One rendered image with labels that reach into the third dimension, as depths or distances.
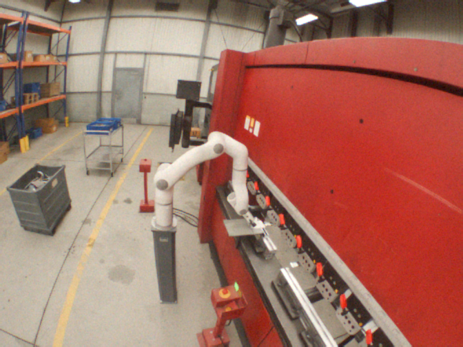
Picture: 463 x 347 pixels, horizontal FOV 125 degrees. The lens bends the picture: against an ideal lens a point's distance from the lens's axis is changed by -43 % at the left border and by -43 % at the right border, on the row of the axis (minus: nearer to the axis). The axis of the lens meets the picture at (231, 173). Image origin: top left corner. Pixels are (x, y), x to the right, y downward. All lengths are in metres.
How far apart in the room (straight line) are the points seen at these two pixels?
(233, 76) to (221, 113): 0.39
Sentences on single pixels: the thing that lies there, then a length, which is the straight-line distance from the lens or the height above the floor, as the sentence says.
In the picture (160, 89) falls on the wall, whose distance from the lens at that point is 8.41.
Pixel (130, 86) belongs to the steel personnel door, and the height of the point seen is 1.50.
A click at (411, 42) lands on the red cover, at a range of 0.84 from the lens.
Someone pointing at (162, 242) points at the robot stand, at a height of 0.88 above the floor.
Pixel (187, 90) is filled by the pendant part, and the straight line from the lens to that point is 2.15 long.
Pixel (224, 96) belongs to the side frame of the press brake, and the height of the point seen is 1.84.
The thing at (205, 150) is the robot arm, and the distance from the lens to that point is 1.18.
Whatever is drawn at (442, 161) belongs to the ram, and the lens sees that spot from 0.72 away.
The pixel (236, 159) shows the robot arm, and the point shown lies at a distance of 1.27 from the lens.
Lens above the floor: 1.97
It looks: 24 degrees down
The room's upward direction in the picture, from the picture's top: 10 degrees clockwise
